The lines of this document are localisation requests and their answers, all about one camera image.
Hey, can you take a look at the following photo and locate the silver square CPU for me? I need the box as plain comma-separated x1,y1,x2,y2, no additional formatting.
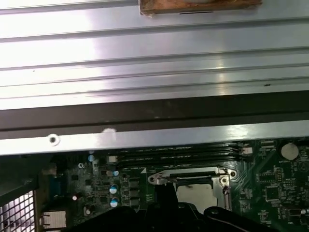
177,185,224,208

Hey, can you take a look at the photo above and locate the silver CPU socket cover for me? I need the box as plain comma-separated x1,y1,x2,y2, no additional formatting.
147,168,238,212

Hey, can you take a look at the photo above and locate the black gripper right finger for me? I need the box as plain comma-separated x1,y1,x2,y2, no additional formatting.
167,180,276,232

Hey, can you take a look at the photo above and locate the silver coin cell battery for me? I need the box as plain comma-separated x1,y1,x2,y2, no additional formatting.
281,142,300,160

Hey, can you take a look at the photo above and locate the black square chip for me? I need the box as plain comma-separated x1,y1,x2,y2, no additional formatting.
265,185,281,202

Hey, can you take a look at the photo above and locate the black open PC case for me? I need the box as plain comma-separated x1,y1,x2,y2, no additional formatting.
0,90,309,232

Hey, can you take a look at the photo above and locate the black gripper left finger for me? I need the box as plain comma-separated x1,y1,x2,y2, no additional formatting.
67,180,169,232

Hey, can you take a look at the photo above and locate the black RAM slot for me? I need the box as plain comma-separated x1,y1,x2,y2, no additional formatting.
118,148,242,158
115,158,242,169
117,153,242,163
120,144,242,153

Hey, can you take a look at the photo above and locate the green motherboard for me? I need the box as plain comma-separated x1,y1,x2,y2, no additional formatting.
48,139,309,232

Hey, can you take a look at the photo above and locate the silver ethernet port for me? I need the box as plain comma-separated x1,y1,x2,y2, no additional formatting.
39,211,68,230

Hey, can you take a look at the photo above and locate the blue VGA port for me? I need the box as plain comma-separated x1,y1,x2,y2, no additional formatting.
49,175,70,197

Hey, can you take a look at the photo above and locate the brown square base plate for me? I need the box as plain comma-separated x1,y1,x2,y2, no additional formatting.
139,0,264,17

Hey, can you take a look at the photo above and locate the metal fan grille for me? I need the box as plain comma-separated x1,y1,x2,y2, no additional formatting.
0,189,36,232

